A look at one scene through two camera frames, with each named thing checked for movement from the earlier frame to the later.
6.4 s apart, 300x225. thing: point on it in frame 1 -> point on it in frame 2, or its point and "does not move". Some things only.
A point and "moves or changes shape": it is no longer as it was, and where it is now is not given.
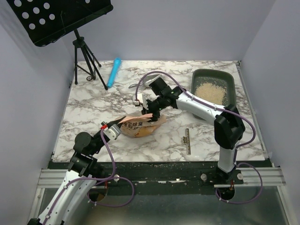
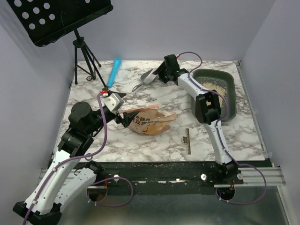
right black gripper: x=147 y=110 -> x=164 y=71
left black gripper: x=117 y=122 -> x=128 y=116
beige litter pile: x=208 y=91 does not move
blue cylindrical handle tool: x=116 y=65 does not move
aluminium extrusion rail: x=271 y=176 does not move
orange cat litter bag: x=139 y=125 moves or changes shape
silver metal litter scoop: x=146 y=79 moves or changes shape
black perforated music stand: x=44 y=20 does not move
